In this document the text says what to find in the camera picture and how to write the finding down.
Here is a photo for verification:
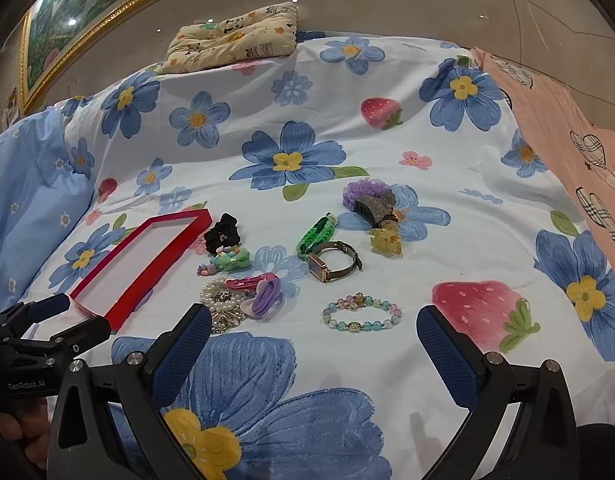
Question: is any white pearl bracelet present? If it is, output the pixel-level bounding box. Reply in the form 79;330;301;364
200;276;253;316

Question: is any pastel candy bead bracelet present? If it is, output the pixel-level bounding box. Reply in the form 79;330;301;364
196;244;249;278

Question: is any purple hair tie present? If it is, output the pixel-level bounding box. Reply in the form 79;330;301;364
248;276;285;320

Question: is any black scrunchie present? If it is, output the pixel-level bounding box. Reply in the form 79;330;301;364
203;212;241;256

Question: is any yellow hair claw clip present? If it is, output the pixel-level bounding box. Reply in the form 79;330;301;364
369;228;403;257

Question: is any rose gold wristwatch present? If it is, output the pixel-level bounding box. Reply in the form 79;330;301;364
307;240;364;283

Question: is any green braided keychain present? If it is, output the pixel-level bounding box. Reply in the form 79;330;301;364
296;212;338;260

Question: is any pink hair clip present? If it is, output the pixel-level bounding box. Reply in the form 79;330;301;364
225;273;278;292

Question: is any red jewelry tray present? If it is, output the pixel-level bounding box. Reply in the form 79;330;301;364
70;209;212;337

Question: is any person's left hand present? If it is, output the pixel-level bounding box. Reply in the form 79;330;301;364
0;399;51;470

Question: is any light blue pillow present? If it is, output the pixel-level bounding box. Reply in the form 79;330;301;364
0;107;94;312

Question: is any black glitter hair clip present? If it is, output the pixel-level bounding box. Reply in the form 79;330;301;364
354;190;396;229

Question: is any purple fluffy scrunchie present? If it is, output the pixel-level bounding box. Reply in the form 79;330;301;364
342;178;391;211

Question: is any floral white bed sheet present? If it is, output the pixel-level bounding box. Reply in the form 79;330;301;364
27;37;615;479

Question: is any pink balloon print blanket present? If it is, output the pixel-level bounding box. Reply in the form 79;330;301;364
471;48;615;271

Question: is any gold framed painting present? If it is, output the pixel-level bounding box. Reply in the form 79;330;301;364
18;0;268;116

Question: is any cream panda print cushion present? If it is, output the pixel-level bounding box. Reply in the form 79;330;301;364
156;1;298;74

